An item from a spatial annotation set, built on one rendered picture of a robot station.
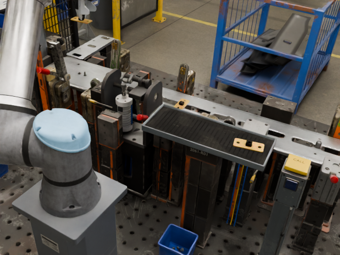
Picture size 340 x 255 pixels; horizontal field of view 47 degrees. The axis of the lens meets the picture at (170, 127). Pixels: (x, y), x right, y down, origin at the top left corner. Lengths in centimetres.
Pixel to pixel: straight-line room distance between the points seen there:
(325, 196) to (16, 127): 92
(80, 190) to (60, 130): 16
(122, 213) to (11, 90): 74
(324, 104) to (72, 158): 314
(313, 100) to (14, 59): 319
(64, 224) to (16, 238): 55
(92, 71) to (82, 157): 93
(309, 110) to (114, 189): 282
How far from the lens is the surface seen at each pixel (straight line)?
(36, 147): 89
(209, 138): 112
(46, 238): 106
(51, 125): 88
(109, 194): 102
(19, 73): 96
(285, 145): 143
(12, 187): 169
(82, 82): 171
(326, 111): 373
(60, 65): 159
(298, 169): 108
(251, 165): 106
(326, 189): 131
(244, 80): 359
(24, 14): 99
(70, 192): 95
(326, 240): 158
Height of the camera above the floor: 183
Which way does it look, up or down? 36 degrees down
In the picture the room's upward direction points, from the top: 4 degrees clockwise
